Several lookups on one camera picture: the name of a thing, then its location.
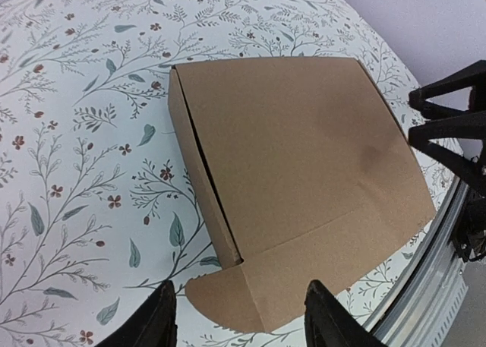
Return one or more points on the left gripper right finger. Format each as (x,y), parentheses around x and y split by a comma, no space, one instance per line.
(329,324)

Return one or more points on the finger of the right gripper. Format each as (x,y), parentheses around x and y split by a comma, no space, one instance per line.
(468,126)
(472,76)

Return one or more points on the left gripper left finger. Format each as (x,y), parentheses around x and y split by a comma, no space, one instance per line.
(151,325)

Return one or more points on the brown cardboard paper box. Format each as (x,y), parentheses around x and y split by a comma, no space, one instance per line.
(301,172)

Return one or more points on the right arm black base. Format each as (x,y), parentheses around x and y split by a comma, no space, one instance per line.
(468,236)

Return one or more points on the floral patterned table mat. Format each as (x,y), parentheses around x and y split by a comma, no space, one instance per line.
(96,206)

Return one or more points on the front aluminium rail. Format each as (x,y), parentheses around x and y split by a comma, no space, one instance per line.
(423,304)

